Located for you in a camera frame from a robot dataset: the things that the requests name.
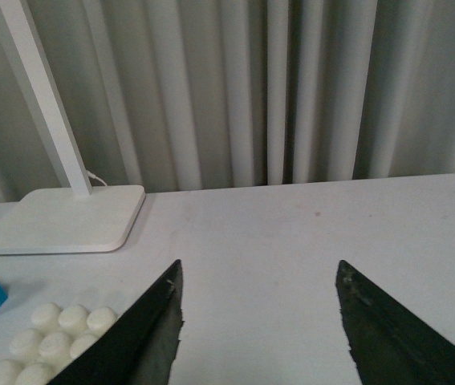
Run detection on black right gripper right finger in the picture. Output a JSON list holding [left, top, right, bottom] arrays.
[[335, 260, 455, 384]]

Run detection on white studded base plate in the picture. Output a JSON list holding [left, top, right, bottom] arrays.
[[0, 302, 118, 384]]

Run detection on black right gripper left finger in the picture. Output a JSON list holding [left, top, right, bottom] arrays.
[[50, 260, 183, 384]]

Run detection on white lamp cable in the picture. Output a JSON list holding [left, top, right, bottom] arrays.
[[87, 170, 108, 187]]

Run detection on white desk lamp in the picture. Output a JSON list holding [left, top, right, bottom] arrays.
[[0, 1, 145, 255]]

